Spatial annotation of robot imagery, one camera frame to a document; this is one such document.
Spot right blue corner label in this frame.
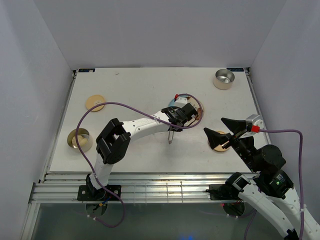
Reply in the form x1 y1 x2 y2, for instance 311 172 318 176
226 67 245 72

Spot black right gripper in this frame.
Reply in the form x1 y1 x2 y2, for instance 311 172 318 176
202 116 260 172

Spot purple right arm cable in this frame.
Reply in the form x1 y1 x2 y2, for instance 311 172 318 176
243 126 305 240

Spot left wooden round lid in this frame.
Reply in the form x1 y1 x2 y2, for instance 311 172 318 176
85 94 106 110

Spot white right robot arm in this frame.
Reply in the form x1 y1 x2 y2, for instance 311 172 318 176
204 114 320 240

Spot left blue corner label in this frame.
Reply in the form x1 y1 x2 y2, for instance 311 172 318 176
78 68 96 73

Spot stainless steel slotted tongs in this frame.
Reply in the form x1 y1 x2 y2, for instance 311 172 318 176
168 130 175 145

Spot right steel lunch bowl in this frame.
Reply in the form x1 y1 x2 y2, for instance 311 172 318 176
213 69 235 90

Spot blue and white plate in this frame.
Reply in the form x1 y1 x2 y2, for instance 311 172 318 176
168 95 205 127

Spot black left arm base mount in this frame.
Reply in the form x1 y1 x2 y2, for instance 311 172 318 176
76 174 118 202

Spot left steel lunch bowl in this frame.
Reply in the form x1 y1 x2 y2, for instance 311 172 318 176
67 128 93 152

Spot wooden round lid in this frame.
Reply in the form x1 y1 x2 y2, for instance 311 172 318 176
85 94 106 110
208 130 229 153

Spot blue corner label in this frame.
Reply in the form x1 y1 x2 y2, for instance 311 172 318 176
78 68 96 73
226 67 245 72

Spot white steamed bun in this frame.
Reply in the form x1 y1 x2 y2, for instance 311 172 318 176
71 135 88 147

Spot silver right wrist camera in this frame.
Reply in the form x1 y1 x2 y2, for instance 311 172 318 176
243 114 264 137

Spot steel lunch bowl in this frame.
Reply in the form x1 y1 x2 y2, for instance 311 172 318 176
67 128 93 152
213 69 235 90

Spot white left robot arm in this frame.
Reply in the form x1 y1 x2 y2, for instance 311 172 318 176
86 103 199 200

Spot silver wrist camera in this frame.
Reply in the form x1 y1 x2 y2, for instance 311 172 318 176
173 94 188 108
243 114 264 137

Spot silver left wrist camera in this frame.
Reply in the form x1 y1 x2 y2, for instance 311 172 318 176
173 94 188 108

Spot right wooden round lid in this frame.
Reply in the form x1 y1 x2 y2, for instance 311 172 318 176
208 130 229 153

